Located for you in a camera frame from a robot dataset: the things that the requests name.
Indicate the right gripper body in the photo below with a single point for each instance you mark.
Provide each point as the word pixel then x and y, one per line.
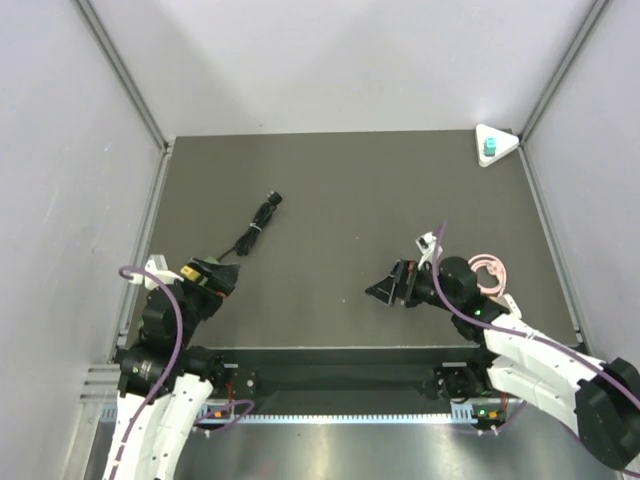
pixel 421 283

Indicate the white plug adapter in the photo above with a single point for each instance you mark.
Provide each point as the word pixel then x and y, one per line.
pixel 509 302

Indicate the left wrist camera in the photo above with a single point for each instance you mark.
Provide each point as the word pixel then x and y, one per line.
pixel 156 272

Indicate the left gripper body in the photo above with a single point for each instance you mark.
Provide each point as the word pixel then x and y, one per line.
pixel 205 299

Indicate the teal plug adapter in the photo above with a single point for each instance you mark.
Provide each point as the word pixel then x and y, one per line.
pixel 489 146

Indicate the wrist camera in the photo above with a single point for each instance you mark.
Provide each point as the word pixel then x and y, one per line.
pixel 429 249
pixel 156 272

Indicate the grey cable duct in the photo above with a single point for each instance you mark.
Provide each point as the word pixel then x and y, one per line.
pixel 460 414

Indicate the white triangular socket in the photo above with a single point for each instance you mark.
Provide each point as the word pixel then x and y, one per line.
pixel 506 144

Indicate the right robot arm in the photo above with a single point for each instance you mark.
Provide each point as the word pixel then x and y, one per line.
pixel 597 401

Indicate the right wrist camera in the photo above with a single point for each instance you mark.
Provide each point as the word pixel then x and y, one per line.
pixel 429 249

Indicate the yellow plug adapter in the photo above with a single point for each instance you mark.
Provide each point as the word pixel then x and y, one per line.
pixel 190 273

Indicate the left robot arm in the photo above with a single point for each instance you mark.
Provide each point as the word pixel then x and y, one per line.
pixel 164 382

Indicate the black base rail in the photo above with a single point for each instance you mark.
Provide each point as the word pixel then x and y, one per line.
pixel 429 372

